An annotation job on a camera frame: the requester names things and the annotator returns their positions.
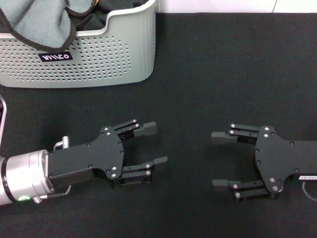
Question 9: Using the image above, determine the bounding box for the black cloth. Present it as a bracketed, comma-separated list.
[74, 0, 152, 32]

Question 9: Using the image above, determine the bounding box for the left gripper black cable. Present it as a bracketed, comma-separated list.
[34, 185, 72, 203]

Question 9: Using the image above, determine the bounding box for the silver elbow connector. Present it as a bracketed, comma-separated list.
[54, 135, 70, 151]

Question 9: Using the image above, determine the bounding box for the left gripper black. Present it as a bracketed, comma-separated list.
[48, 119, 169, 190]

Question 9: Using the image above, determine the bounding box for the grey yellow towel black trim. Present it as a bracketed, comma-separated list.
[64, 0, 100, 19]
[0, 0, 77, 51]

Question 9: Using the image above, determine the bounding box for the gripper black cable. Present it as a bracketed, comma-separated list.
[34, 185, 72, 203]
[301, 182, 317, 202]

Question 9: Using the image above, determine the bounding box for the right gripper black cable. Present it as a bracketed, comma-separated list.
[301, 182, 317, 202]

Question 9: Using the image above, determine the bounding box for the grey perforated storage box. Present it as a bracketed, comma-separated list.
[0, 0, 157, 89]

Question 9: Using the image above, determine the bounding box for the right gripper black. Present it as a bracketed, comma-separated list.
[211, 123, 317, 204]

